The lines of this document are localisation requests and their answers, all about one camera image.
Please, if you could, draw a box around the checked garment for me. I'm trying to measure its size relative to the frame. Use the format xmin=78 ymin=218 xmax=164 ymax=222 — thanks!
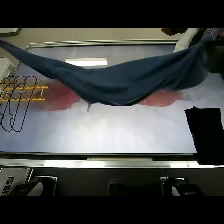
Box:
xmin=201 ymin=28 xmax=217 ymax=40

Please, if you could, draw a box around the blue T-shirt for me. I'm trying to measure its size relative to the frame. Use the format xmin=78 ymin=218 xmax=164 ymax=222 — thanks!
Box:
xmin=0 ymin=39 xmax=214 ymax=107

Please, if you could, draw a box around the silver frame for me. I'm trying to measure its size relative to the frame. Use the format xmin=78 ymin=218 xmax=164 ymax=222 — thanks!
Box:
xmin=0 ymin=39 xmax=224 ymax=197

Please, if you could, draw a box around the white garment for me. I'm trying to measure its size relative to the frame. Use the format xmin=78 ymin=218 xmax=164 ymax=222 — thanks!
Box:
xmin=174 ymin=28 xmax=202 ymax=53

